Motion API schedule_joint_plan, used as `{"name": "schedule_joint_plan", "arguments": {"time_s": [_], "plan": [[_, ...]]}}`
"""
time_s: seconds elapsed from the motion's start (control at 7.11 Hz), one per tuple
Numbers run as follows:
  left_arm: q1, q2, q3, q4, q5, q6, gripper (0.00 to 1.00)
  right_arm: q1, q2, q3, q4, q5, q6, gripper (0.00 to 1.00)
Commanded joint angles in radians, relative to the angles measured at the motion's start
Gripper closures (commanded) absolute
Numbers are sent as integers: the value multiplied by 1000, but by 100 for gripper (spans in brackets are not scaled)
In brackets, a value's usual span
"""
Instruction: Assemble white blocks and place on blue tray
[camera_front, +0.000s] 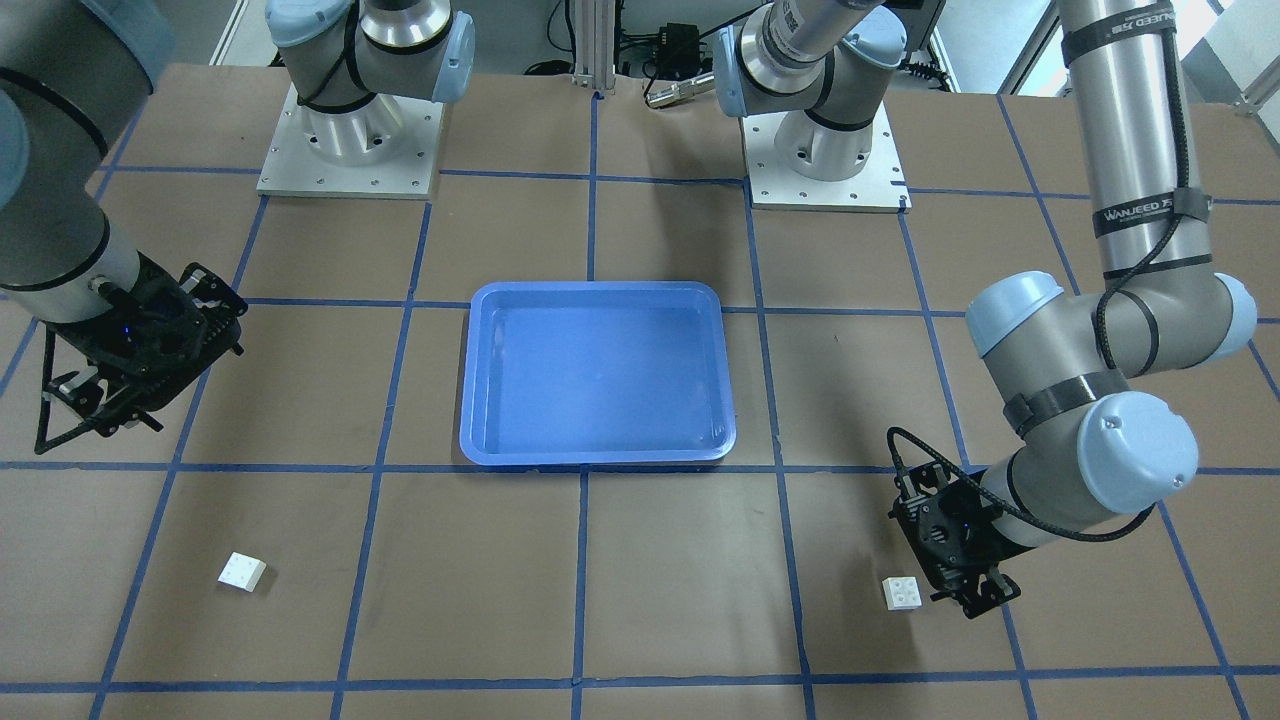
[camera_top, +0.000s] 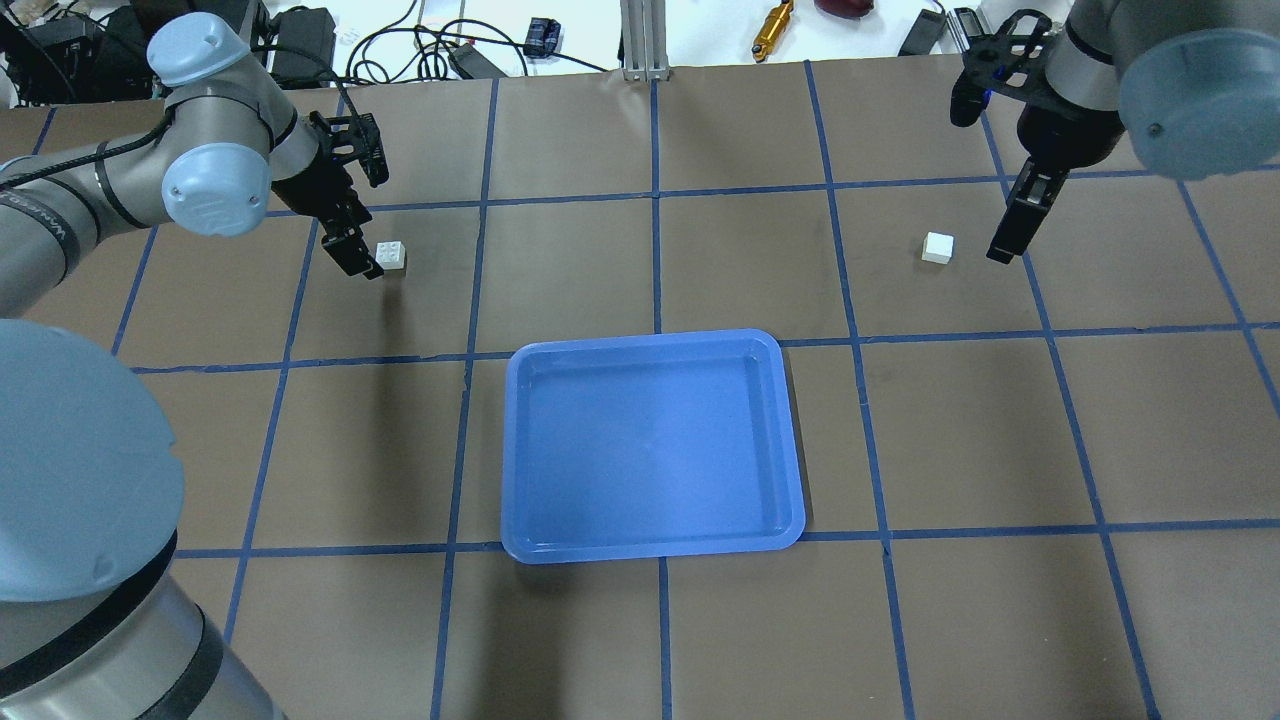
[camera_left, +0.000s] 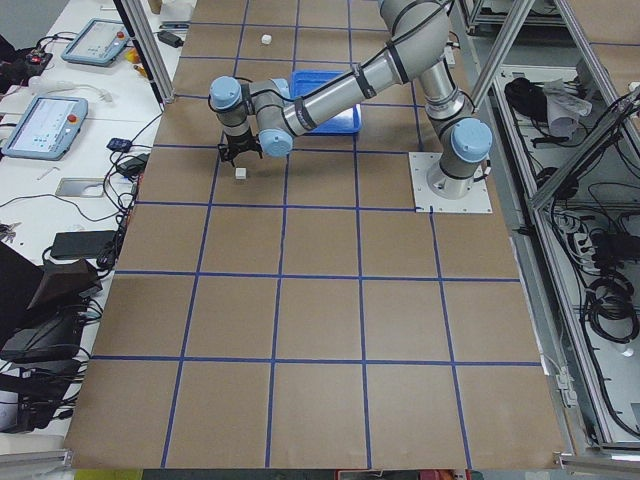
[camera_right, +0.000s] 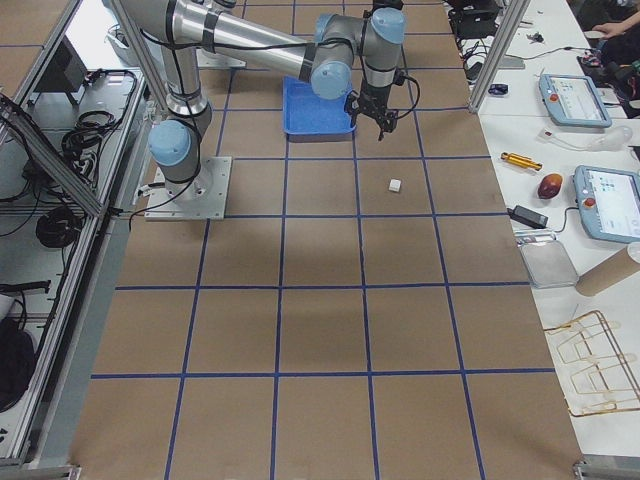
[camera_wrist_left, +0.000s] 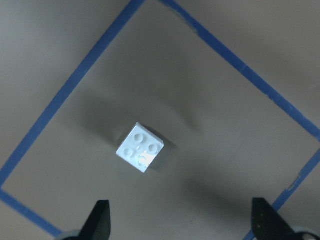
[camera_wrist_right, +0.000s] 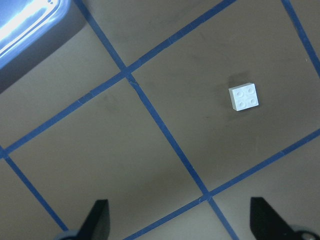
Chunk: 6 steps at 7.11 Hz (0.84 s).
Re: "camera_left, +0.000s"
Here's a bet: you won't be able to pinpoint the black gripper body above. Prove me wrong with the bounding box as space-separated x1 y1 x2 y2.
217 133 262 161

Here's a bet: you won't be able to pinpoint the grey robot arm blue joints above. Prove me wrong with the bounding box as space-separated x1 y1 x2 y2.
208 0 494 197

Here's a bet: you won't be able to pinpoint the blue plastic tray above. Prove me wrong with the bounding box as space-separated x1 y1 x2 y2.
290 70 362 135

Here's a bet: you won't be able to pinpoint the blue small device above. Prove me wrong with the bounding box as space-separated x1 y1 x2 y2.
106 137 133 153

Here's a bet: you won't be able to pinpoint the silver metal plate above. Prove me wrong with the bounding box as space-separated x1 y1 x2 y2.
55 177 104 198

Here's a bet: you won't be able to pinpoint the upper teach pendant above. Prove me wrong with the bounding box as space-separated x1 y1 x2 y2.
61 18 130 67

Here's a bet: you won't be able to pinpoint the teach pendant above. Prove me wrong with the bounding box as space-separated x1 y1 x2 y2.
61 18 130 67
1 95 89 161

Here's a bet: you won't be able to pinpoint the black power adapter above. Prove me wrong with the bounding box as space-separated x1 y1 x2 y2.
50 230 116 260

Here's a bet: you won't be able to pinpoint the lower teach pendant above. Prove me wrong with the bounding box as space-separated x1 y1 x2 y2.
1 95 89 161

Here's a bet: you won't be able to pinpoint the black electronics box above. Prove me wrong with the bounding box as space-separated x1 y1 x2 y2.
1 311 88 364

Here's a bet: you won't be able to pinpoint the white power strip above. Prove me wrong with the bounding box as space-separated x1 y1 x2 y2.
564 219 600 275

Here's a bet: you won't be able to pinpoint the aluminium frame post left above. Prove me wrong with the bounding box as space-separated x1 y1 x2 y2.
113 0 175 105

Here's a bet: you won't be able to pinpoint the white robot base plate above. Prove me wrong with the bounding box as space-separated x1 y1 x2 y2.
408 152 493 214

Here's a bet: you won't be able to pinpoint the aluminium frame right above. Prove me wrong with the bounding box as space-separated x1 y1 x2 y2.
460 1 639 458

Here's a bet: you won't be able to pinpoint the black cable bundle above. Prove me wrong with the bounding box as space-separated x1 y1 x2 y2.
582 274 636 346

